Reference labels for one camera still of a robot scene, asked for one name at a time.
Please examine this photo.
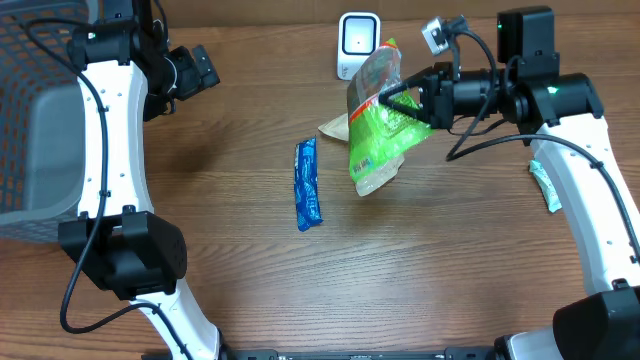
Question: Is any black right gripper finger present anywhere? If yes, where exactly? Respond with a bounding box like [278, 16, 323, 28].
[379, 97, 430, 123]
[378, 74, 424, 103]

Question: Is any green clear snack packet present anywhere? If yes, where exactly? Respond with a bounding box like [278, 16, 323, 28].
[347, 38, 434, 184]

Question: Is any beige plastic bag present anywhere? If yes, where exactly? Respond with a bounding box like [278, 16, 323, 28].
[318, 113, 405, 197]

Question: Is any blue cookie packet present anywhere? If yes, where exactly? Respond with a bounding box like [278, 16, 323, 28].
[294, 137, 323, 232]

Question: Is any mint green snack packet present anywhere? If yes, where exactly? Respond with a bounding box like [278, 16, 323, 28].
[529, 159, 562, 213]

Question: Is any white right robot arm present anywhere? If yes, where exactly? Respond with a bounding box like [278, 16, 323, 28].
[378, 5, 639, 359]

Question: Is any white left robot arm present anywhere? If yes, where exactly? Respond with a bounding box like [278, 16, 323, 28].
[58, 1, 226, 359]

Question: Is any white barcode scanner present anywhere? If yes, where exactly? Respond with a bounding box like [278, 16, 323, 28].
[337, 12, 381, 81]

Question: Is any grey plastic mesh basket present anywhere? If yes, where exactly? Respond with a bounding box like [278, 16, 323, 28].
[1, 0, 99, 244]

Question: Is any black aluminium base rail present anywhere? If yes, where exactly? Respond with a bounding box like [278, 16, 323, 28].
[219, 345, 586, 360]

